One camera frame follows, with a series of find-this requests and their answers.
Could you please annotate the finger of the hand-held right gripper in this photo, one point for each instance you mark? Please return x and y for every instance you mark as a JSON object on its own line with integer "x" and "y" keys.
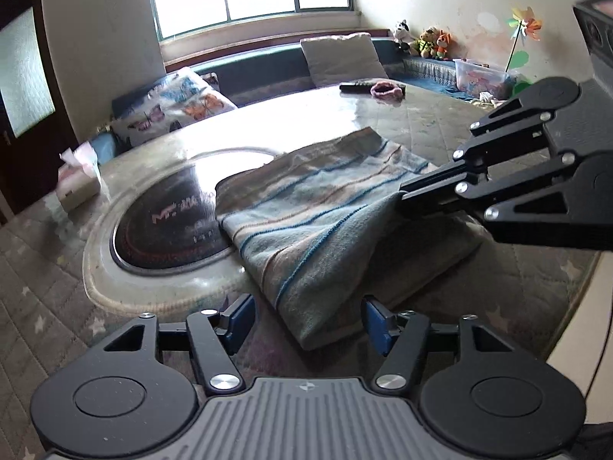
{"x": 431, "y": 191}
{"x": 507, "y": 116}

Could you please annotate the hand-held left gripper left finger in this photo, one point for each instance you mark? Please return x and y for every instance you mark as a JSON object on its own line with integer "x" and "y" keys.
{"x": 239, "y": 323}

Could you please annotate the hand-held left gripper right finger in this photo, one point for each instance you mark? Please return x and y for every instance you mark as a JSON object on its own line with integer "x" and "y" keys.
{"x": 377, "y": 326}

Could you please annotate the striped blue towel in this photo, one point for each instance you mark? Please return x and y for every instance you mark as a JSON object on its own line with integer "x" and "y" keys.
{"x": 311, "y": 211}

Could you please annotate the white crumpled cloth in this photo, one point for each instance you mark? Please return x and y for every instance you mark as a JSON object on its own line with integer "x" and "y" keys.
{"x": 484, "y": 98}

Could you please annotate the clear plastic storage box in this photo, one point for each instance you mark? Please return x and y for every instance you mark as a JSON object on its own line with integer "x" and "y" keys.
{"x": 479, "y": 79}

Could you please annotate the orange fox plush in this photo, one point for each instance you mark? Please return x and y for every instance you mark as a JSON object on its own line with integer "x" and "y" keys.
{"x": 443, "y": 45}

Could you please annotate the colourful pinwheel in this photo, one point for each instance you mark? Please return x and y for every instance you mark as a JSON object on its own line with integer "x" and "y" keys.
{"x": 524, "y": 21}

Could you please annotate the pink scrunchie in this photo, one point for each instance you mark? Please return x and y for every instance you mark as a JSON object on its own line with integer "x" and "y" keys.
{"x": 388, "y": 92}

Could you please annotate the round black induction cooktop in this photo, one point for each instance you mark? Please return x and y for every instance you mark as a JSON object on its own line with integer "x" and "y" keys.
{"x": 158, "y": 230}

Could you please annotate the black remote control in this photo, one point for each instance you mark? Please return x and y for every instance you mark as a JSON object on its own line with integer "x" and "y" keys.
{"x": 357, "y": 87}

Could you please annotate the black white cow plush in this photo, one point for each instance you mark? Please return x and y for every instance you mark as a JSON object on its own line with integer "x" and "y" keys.
{"x": 404, "y": 36}

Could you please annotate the light grey cushion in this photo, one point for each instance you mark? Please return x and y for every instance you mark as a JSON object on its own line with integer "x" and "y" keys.
{"x": 342, "y": 60}

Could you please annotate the grey quilted star table cover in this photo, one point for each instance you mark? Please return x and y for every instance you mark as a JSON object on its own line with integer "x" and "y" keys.
{"x": 48, "y": 268}

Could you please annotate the white pink tissue box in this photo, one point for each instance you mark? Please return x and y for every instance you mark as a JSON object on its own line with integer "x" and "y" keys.
{"x": 76, "y": 191}

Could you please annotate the blue pillow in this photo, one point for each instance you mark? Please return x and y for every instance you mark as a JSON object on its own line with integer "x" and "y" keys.
{"x": 103, "y": 146}

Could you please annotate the butterfly print pillow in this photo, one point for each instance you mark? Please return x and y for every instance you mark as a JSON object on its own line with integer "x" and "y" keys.
{"x": 163, "y": 105}

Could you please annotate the dark wooden glass door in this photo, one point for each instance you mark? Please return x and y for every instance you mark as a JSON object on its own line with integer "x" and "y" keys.
{"x": 62, "y": 163}

